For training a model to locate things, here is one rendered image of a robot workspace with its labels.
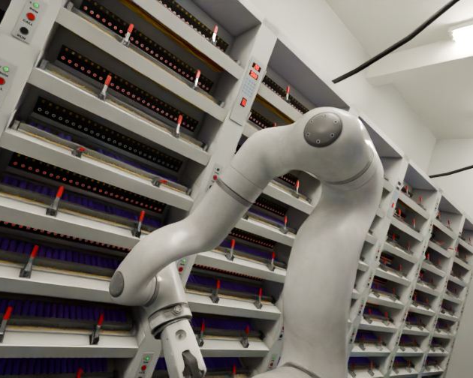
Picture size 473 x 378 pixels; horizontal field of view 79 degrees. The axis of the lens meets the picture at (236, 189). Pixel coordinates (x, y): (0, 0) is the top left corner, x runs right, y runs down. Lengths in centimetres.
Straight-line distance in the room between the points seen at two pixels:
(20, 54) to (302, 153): 81
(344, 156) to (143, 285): 41
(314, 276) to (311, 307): 4
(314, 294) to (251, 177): 24
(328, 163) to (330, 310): 20
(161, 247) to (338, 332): 32
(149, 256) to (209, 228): 12
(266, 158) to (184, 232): 21
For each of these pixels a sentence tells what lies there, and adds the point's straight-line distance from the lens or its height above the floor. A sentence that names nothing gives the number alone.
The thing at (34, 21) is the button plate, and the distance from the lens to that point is 104.
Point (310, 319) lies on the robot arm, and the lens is 45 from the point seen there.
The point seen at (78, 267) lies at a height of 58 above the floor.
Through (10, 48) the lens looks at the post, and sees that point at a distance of 102.
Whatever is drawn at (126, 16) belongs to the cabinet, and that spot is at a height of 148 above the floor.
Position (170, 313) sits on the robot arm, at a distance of 61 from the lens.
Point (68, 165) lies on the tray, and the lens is 100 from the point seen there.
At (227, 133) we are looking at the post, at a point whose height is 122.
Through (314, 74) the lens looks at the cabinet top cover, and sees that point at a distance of 156.
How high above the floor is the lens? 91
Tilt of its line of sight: 6 degrees up
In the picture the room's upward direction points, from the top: 20 degrees clockwise
